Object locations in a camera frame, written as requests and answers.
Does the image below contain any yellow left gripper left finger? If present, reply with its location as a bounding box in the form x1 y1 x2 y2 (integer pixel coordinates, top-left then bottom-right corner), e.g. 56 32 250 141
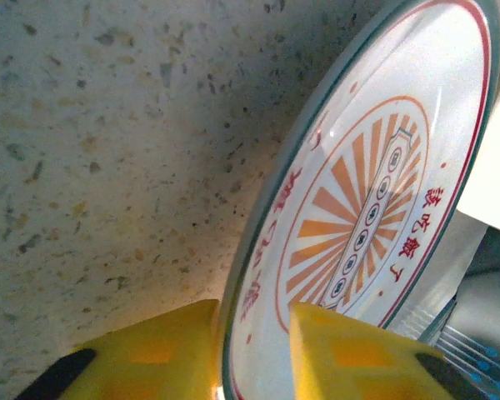
14 298 222 400

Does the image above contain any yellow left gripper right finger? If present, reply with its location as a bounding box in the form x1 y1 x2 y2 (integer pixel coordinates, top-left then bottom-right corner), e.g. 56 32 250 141
288 301 498 400

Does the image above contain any orange sunburst plate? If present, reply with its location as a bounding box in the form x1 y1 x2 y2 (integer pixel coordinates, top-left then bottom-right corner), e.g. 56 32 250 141
218 0 500 400

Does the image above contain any white translucent plastic bin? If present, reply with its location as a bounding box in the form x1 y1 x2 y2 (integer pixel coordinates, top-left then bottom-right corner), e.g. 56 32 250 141
381 70 500 349

